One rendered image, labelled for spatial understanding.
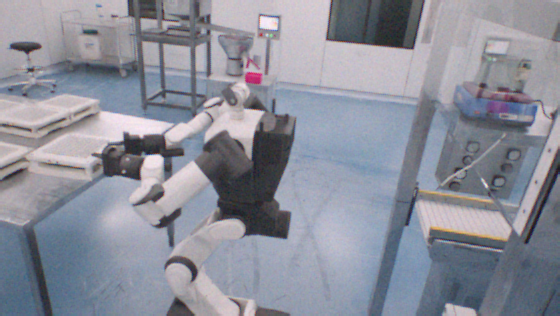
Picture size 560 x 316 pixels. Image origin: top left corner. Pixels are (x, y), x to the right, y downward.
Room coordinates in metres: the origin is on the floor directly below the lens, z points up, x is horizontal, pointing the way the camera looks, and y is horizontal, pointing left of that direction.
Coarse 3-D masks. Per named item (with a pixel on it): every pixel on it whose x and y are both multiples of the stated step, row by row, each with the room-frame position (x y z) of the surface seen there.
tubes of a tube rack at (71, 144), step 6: (72, 138) 1.43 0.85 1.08; (84, 138) 1.44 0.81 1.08; (90, 138) 1.44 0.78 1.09; (60, 144) 1.36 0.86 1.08; (66, 144) 1.37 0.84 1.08; (72, 144) 1.38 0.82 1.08; (78, 144) 1.38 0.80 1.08; (84, 144) 1.38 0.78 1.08; (96, 144) 1.40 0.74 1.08; (60, 150) 1.31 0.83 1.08; (66, 150) 1.31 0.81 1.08; (72, 150) 1.32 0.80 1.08; (78, 150) 1.33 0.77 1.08; (84, 150) 1.33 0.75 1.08
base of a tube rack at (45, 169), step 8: (32, 168) 1.26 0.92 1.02; (40, 168) 1.26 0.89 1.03; (48, 168) 1.26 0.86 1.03; (56, 168) 1.27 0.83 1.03; (64, 168) 1.27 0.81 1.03; (72, 168) 1.28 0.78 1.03; (96, 168) 1.29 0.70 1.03; (64, 176) 1.25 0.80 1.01; (72, 176) 1.25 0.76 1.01; (80, 176) 1.24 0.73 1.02; (88, 176) 1.24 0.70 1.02; (96, 176) 1.27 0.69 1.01
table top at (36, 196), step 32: (0, 96) 2.37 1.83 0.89; (64, 128) 1.96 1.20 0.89; (96, 128) 2.00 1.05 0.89; (128, 128) 2.04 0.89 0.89; (160, 128) 2.09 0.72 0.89; (0, 192) 1.29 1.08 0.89; (32, 192) 1.31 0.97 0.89; (64, 192) 1.33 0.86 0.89; (0, 224) 1.12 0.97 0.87; (32, 224) 1.14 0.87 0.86
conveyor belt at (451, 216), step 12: (420, 204) 1.41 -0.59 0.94; (432, 204) 1.41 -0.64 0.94; (444, 204) 1.42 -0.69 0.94; (420, 216) 1.33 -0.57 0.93; (432, 216) 1.31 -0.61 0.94; (444, 216) 1.32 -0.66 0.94; (456, 216) 1.33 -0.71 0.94; (468, 216) 1.34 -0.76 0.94; (480, 216) 1.35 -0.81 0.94; (492, 216) 1.36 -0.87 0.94; (456, 228) 1.25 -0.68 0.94; (468, 228) 1.25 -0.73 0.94; (480, 228) 1.26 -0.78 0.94; (492, 228) 1.27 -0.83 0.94; (504, 228) 1.28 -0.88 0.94
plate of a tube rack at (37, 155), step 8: (64, 136) 1.46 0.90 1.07; (96, 136) 1.48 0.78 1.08; (48, 144) 1.37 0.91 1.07; (32, 152) 1.29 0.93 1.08; (40, 152) 1.30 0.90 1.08; (96, 152) 1.34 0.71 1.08; (32, 160) 1.26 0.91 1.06; (40, 160) 1.26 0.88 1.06; (48, 160) 1.25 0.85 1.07; (56, 160) 1.25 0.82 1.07; (64, 160) 1.25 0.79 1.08; (72, 160) 1.26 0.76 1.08; (80, 160) 1.26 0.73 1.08; (88, 160) 1.27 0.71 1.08; (96, 160) 1.28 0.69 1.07
